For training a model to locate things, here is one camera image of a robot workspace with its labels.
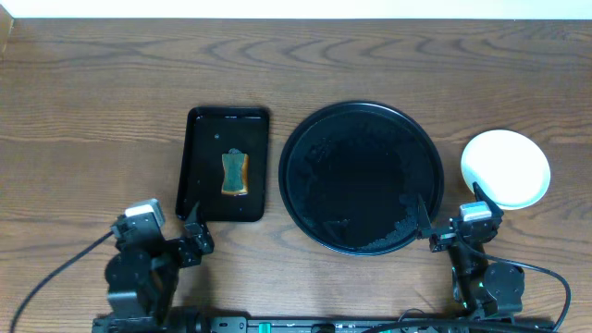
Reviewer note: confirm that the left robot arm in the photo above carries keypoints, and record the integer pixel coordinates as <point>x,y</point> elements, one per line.
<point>143,277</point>

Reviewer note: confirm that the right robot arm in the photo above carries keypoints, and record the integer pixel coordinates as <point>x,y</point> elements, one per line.
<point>487,288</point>

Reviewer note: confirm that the orange green scrub sponge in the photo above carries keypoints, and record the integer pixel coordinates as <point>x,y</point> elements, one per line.
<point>235,165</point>

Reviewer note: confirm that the light blue plate top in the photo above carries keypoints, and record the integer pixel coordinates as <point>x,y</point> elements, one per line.
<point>509,167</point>

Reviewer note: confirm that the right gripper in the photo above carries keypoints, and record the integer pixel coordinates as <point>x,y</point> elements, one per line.
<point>425,228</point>

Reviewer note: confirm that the black round tray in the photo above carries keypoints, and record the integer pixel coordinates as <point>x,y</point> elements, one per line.
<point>353,174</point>

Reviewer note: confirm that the black rectangular tray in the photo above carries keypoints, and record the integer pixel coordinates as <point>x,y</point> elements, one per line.
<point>210,132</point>

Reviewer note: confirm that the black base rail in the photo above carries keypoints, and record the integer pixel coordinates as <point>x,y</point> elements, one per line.
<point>238,324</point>

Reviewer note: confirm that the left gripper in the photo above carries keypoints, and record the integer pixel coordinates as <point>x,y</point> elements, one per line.
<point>195,251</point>

